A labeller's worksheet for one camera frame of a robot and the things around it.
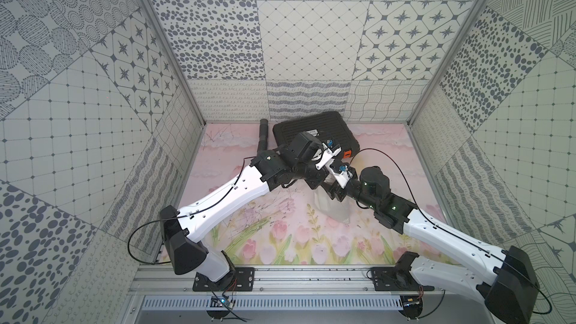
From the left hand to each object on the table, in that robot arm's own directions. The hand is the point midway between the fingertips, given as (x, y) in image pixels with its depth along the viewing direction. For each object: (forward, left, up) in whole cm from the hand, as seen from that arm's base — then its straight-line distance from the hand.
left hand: (325, 162), depth 70 cm
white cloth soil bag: (-7, -4, -18) cm, 20 cm away
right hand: (+1, -1, -7) cm, 7 cm away
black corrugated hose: (+29, +27, -26) cm, 48 cm away
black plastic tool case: (+38, -6, -22) cm, 44 cm away
